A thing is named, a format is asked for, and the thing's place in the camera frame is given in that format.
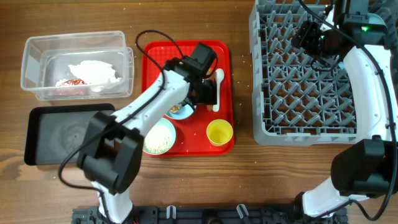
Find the yellow cup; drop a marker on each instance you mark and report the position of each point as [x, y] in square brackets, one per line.
[219, 132]

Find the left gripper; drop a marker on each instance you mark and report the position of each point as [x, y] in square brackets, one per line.
[210, 95]

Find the grey dishwasher rack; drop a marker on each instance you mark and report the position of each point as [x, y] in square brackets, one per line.
[297, 100]

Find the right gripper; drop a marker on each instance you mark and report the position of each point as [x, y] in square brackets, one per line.
[306, 35]

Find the small light blue bowl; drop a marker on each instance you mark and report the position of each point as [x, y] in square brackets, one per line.
[184, 113]

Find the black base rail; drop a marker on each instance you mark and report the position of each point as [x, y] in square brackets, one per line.
[200, 215]

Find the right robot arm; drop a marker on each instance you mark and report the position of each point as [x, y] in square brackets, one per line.
[367, 169]

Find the brown food scrap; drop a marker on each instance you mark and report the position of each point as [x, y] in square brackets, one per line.
[175, 109]

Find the green bowl of rice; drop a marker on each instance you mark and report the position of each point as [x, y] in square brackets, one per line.
[160, 138]

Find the carrot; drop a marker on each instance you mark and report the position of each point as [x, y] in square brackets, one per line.
[210, 72]

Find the red serving tray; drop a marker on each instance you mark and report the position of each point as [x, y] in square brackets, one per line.
[191, 137]

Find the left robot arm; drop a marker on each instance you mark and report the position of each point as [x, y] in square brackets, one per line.
[111, 153]

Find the black tray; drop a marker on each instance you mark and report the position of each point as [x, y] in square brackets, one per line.
[54, 131]

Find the white tissue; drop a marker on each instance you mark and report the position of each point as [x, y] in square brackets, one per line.
[94, 72]

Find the clear plastic bin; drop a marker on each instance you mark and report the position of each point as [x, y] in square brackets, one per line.
[46, 58]

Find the white plastic spoon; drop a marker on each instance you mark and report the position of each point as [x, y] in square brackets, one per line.
[219, 77]

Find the red snack wrapper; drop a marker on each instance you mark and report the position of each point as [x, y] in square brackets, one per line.
[71, 82]

